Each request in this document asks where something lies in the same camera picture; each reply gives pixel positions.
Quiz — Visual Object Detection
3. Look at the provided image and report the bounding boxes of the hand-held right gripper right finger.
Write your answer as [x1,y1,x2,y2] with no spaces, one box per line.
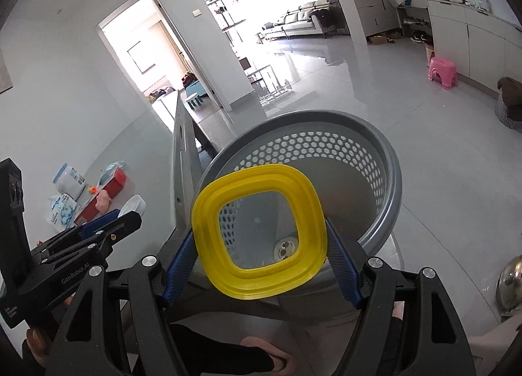
[325,217,478,376]

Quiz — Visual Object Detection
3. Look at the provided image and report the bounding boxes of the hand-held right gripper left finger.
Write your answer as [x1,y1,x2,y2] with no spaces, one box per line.
[44,229,199,376]

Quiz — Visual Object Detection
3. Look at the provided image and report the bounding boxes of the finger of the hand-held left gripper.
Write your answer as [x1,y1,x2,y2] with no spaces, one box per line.
[41,211,143,264]
[35,209,123,252]

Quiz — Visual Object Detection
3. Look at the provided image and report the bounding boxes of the brown sloth plush toy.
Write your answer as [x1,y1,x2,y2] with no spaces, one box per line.
[272,238,298,259]

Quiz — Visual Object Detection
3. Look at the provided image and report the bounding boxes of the yellow square ring lid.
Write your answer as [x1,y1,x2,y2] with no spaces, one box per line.
[192,164,328,300]

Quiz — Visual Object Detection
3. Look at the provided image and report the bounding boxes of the grey perforated basket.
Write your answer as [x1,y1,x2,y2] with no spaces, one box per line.
[196,110,403,320]

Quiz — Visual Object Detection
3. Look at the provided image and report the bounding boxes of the person's left hand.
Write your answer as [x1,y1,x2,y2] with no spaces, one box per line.
[24,326,55,366]

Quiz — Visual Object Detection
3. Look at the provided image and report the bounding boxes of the white blue tissue pack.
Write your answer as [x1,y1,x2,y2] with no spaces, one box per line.
[46,193,78,226]

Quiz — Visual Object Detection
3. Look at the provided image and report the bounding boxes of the red flat box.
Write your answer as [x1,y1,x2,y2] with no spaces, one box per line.
[73,168,127,226]

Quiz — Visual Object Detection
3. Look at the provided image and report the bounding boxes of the white jar with blue lid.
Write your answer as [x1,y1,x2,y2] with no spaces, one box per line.
[53,163,87,200]

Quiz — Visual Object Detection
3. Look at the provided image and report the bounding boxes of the light blue wipes packet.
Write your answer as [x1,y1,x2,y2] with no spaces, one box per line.
[99,161,125,185]

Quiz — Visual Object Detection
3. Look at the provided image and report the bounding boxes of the person's leg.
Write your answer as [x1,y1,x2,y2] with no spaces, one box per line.
[169,325,274,376]

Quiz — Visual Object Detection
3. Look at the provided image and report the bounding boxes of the small blue table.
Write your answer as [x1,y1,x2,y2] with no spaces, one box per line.
[185,90,207,110]

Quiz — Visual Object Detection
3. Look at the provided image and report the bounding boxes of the white room door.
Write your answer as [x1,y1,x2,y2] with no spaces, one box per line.
[161,5,217,99]

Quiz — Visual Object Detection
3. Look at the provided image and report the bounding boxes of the metal pot lid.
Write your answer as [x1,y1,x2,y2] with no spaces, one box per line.
[495,256,522,317]

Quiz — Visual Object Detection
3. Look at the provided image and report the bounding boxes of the pink plastic stool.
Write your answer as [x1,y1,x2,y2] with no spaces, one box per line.
[428,57,458,90]

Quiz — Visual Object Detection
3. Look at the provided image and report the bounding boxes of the checked storage basket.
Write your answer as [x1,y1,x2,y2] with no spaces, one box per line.
[494,93,522,132]

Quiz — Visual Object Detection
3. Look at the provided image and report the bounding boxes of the clothes drying rack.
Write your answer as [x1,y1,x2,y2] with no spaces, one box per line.
[204,0,247,48]

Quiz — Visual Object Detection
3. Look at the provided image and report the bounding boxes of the light grey sofa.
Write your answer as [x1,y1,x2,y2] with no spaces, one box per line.
[261,0,339,40]

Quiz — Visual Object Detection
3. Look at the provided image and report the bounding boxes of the shoe rack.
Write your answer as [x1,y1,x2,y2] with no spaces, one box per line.
[395,3,433,43]

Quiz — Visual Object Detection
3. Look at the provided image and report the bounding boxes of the white low cabinet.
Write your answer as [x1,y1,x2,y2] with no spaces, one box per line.
[427,0,522,95]

